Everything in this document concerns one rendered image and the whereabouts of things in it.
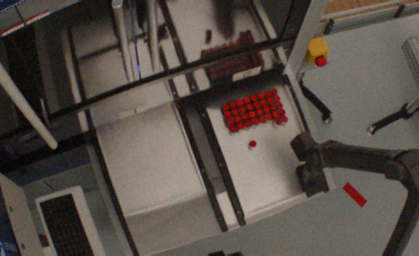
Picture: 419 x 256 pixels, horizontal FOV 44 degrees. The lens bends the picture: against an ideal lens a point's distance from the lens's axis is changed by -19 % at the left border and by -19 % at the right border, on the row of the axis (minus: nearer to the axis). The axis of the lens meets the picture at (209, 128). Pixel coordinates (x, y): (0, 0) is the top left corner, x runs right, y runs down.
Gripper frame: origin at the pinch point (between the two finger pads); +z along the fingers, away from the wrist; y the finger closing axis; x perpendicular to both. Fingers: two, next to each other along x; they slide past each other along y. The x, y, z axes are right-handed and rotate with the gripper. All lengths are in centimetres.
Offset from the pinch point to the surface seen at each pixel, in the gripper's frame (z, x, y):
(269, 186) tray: 3.8, 10.3, 7.0
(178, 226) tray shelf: 3.5, 39.8, 4.6
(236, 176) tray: 2.2, 18.5, 13.2
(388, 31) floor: 81, -103, 87
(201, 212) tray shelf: 3.4, 31.9, 6.4
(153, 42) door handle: -74, 32, 16
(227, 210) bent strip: 3.8, 24.5, 4.5
